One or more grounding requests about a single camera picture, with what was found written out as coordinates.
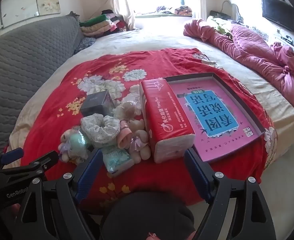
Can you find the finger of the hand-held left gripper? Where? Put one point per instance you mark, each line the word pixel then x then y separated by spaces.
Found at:
pixel 44 161
pixel 13 155

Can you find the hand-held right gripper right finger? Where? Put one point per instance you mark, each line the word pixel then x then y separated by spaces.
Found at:
pixel 198 175

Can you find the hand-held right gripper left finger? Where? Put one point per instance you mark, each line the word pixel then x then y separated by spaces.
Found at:
pixel 89 172

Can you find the green pocket tissue pack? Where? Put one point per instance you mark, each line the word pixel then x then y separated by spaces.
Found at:
pixel 117 162

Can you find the green puff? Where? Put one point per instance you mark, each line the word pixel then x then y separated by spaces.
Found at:
pixel 78 142

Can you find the white floral cloth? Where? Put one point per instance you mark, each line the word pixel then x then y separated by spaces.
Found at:
pixel 102 128

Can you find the teddy bear purple dress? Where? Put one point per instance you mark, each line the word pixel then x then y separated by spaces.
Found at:
pixel 138 142

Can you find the red tissue pack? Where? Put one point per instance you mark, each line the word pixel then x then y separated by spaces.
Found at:
pixel 162 115

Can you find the person's left hand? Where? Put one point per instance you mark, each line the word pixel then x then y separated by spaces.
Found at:
pixel 15 208

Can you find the small plush toy purple trim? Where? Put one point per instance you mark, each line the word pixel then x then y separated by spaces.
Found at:
pixel 64 150

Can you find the pink picture book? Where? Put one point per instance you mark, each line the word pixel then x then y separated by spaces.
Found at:
pixel 212 120

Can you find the red floral blanket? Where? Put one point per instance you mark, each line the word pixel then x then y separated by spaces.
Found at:
pixel 69 110

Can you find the dark cardboard box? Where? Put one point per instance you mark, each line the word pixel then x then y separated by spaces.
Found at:
pixel 97 103

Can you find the beige puff in plastic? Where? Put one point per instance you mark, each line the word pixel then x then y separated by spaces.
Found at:
pixel 128 110

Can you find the grey quilted headboard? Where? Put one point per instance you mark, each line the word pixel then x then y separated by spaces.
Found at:
pixel 24 62

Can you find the blue patterned cloth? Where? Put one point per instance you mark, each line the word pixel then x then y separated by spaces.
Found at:
pixel 85 43

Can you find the pink quilt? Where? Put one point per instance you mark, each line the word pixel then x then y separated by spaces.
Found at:
pixel 252 45

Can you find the bed with cream sheet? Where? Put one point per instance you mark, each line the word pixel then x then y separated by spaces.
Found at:
pixel 149 40

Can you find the stack of folded clothes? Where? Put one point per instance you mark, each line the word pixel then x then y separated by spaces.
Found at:
pixel 102 25

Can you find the green cloth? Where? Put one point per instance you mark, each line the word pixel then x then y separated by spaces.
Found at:
pixel 219 26

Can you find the black bag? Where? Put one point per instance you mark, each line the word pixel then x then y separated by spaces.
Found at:
pixel 216 13

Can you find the colourful cloth on windowsill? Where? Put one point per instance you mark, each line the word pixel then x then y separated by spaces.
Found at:
pixel 183 10

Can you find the white curtain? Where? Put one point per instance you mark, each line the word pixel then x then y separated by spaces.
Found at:
pixel 119 0

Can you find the black wall television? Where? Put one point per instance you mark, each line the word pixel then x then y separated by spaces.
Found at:
pixel 278 12

